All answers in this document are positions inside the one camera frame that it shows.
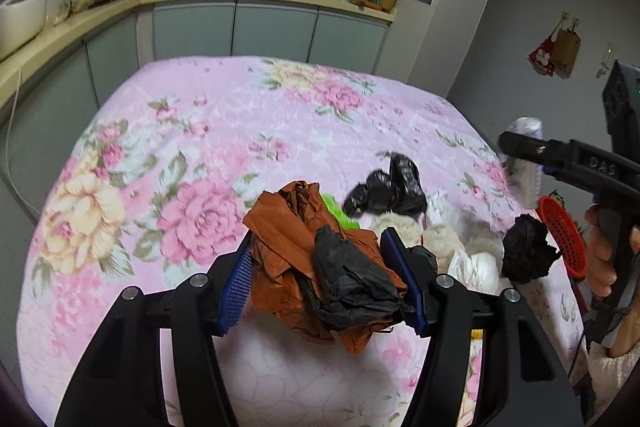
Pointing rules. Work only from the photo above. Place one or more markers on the brown paper bag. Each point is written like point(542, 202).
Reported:
point(566, 54)

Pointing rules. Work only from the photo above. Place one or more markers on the white rice cooker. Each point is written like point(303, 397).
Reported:
point(20, 19)

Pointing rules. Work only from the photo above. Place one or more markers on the white and cream clothes pile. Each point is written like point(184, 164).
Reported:
point(475, 269)

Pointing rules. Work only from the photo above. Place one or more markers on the pink floral blanket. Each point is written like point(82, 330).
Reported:
point(200, 132)

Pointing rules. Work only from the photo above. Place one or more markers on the black socks bundle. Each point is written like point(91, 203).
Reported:
point(400, 187)

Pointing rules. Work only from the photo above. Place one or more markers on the dark grey cloth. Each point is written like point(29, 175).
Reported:
point(350, 277)

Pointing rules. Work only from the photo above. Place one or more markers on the orange-brown cloth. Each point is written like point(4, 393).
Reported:
point(285, 247)

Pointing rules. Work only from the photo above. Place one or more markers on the green cloth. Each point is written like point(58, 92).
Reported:
point(340, 212)

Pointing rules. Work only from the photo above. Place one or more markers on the white wall hook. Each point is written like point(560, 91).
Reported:
point(606, 57)

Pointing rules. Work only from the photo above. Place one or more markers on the red hanging bag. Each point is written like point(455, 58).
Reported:
point(542, 57)

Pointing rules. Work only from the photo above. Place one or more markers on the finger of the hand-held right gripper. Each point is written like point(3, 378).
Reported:
point(560, 154)

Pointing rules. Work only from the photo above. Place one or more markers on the black cloth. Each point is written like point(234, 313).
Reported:
point(527, 249)

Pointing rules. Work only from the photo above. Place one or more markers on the red plastic mesh basket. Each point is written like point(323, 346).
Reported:
point(565, 232)

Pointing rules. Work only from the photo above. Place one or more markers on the person's right forearm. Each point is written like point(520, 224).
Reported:
point(617, 372)

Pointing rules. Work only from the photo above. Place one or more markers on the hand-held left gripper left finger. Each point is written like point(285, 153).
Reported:
point(235, 292)

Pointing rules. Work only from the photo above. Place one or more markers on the kitchen counter cabinet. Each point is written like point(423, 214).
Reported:
point(270, 32)

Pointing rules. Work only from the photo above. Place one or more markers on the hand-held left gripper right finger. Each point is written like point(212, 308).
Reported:
point(406, 287)

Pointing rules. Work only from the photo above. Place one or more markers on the person's right hand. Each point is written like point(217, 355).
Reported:
point(599, 252)

